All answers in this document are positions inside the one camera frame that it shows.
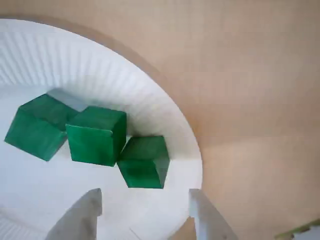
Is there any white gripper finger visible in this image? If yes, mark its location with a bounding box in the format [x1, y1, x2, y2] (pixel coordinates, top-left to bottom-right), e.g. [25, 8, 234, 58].
[46, 187, 103, 240]
[189, 188, 240, 240]

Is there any white paper plate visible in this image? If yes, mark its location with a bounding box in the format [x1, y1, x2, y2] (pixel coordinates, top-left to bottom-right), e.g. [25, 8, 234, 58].
[0, 18, 203, 240]

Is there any green cube block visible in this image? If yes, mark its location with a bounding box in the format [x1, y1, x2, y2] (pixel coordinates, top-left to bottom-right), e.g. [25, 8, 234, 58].
[3, 93, 80, 162]
[116, 135, 171, 190]
[65, 106, 128, 168]

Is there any green tape strip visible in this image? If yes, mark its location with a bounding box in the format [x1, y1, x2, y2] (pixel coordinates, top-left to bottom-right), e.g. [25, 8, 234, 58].
[273, 216, 320, 240]

